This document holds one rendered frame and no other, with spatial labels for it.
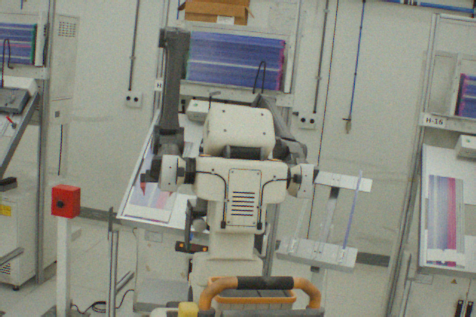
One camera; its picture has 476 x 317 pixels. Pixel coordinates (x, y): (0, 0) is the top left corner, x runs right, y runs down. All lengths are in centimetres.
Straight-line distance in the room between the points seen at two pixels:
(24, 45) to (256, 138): 199
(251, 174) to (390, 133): 284
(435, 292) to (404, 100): 188
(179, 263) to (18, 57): 153
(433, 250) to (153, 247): 146
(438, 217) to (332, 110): 189
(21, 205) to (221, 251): 184
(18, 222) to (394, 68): 293
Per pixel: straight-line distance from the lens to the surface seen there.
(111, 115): 479
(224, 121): 171
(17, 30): 342
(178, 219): 266
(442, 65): 311
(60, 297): 320
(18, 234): 342
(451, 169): 294
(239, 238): 177
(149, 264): 309
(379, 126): 441
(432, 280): 298
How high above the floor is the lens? 155
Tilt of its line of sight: 11 degrees down
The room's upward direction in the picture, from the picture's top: 6 degrees clockwise
